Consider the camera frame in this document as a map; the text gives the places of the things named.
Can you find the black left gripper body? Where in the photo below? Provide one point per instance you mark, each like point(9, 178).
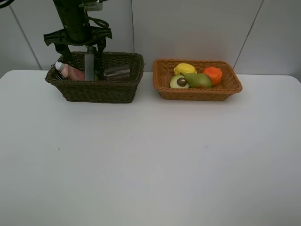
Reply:
point(79, 29)

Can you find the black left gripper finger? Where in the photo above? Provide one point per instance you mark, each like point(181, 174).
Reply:
point(64, 50)
point(100, 48)

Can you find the dark green pump bottle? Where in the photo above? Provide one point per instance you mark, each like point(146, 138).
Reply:
point(90, 63)

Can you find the pink lotion bottle white cap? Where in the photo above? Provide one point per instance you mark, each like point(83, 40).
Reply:
point(69, 72)

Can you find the translucent pink plastic cup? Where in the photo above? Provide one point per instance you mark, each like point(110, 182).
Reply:
point(117, 73)

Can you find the halved toy avocado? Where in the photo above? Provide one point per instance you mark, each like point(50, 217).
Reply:
point(178, 82)

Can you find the yellow toy lemon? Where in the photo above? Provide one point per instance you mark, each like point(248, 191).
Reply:
point(183, 69)

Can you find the green red toy pear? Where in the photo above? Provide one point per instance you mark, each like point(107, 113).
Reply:
point(198, 80)

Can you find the orange toy tangerine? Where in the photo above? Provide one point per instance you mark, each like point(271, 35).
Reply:
point(215, 74)

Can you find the dark brown wicker basket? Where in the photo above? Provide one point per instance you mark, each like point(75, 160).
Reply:
point(102, 91)

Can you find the orange wicker basket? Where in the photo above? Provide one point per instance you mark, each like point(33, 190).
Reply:
point(163, 71)

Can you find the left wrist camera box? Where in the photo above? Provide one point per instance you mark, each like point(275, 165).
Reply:
point(92, 5)

